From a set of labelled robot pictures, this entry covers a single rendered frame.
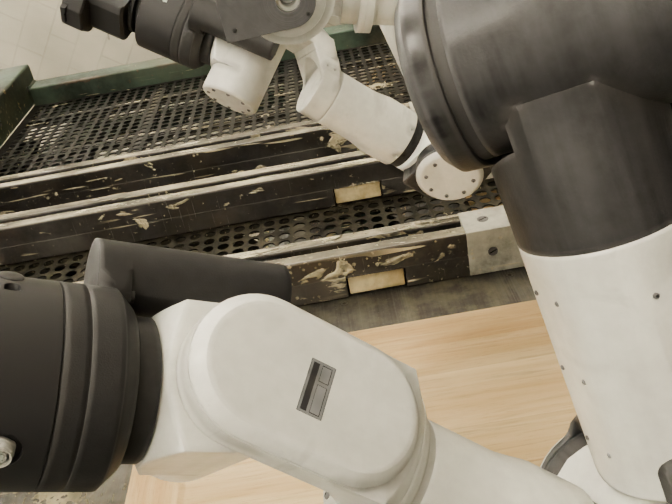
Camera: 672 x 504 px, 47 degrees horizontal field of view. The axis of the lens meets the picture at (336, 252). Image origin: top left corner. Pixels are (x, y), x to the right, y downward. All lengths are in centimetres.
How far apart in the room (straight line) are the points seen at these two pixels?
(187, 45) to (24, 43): 582
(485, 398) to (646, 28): 61
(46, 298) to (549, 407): 65
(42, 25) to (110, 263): 624
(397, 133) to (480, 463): 57
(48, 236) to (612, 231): 117
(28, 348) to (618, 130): 26
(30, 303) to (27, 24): 631
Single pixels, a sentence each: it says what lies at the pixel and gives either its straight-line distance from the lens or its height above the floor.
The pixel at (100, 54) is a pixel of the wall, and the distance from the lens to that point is 655.
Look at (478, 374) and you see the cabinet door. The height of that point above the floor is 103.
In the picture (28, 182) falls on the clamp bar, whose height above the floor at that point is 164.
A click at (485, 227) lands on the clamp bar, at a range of 109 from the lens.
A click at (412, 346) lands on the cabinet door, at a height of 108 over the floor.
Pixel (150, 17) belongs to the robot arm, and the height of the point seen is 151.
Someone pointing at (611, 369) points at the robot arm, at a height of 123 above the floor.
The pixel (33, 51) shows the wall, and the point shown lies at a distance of 669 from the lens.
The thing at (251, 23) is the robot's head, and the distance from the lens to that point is 53.
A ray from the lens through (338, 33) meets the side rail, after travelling 222.
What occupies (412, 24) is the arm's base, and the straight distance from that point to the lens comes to 36.
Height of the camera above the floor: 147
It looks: 16 degrees down
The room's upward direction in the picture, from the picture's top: 69 degrees counter-clockwise
